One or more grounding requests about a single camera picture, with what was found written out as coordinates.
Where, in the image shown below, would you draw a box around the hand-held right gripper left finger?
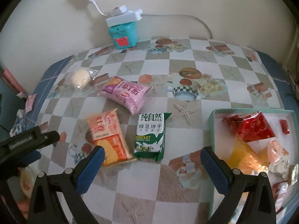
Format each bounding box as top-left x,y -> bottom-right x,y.
27,145 -> 105,224

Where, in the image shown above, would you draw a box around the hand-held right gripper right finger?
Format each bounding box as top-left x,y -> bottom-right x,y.
200,147 -> 277,224

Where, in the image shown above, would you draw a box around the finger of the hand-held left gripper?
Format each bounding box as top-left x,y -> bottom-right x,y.
41,131 -> 60,146
19,150 -> 41,167

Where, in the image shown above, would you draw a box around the yellow jelly pouch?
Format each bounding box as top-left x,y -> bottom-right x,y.
224,140 -> 271,171

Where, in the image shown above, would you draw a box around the orange biscuit packet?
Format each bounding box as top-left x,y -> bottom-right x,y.
86,108 -> 137,167

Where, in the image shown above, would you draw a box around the teal shallow cardboard tray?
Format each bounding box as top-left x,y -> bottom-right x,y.
208,108 -> 297,224

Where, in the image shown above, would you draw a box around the large shiny red snack packet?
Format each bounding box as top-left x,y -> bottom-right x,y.
222,111 -> 276,143

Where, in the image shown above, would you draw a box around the red orange flowered snack packet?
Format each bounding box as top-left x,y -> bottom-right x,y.
267,139 -> 290,164

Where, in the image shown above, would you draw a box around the red candy packet white label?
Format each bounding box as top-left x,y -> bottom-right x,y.
272,181 -> 290,213

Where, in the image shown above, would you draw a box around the small red candy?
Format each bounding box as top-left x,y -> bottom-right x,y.
280,119 -> 290,134

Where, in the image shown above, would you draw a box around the beige tape roll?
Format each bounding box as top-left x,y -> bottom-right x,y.
20,168 -> 35,199

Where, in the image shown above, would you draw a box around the crumpled blue white wrappers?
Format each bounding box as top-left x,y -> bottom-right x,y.
9,109 -> 27,136

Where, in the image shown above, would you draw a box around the small pink candy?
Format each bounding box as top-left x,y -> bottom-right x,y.
25,94 -> 37,112

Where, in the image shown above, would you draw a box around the round white bun clear wrapper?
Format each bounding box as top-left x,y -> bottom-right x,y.
65,67 -> 98,90

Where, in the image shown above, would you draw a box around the green white biscuit packet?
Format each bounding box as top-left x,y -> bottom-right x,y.
134,112 -> 172,162

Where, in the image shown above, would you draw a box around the pink snack packet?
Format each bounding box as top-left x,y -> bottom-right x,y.
98,76 -> 153,115

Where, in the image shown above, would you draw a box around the teal cube toy box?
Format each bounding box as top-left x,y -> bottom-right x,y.
108,23 -> 138,50

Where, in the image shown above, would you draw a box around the white power strip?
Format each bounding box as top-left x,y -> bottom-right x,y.
106,6 -> 143,27

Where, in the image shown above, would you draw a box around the reddish wooden frame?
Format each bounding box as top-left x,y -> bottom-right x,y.
0,69 -> 27,94

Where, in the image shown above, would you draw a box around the grey power cable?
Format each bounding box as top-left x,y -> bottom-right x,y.
141,13 -> 213,39

